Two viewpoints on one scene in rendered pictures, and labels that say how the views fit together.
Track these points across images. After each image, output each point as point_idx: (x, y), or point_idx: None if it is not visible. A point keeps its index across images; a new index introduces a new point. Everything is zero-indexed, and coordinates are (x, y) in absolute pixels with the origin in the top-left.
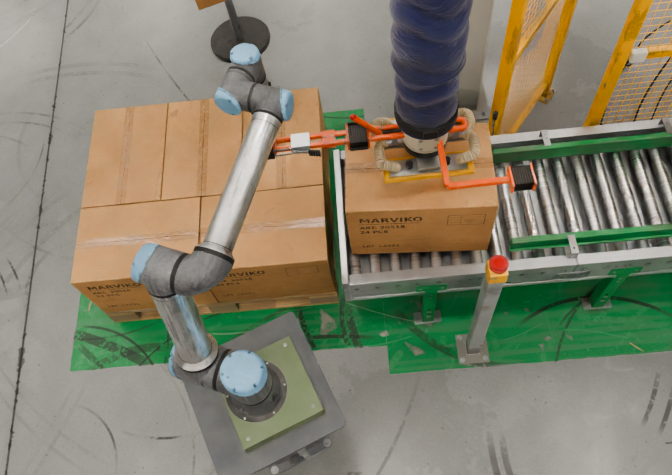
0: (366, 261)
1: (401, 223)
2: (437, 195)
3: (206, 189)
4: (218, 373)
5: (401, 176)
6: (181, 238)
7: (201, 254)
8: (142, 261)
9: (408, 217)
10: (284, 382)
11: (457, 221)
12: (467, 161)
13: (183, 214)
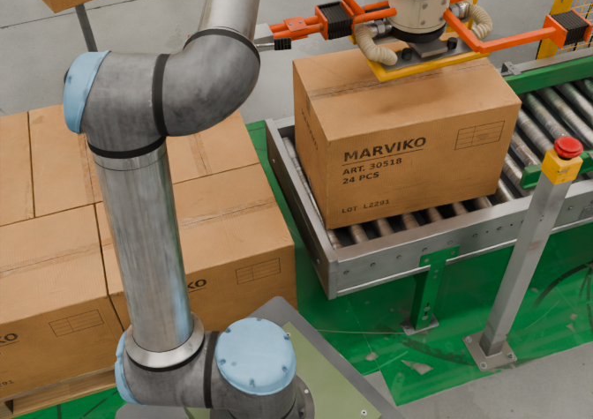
0: (344, 240)
1: (398, 154)
2: (440, 103)
3: (101, 193)
4: (213, 365)
5: (401, 69)
6: (75, 257)
7: (206, 39)
8: (88, 68)
9: (409, 140)
10: (304, 388)
11: (468, 140)
12: (480, 37)
13: (72, 228)
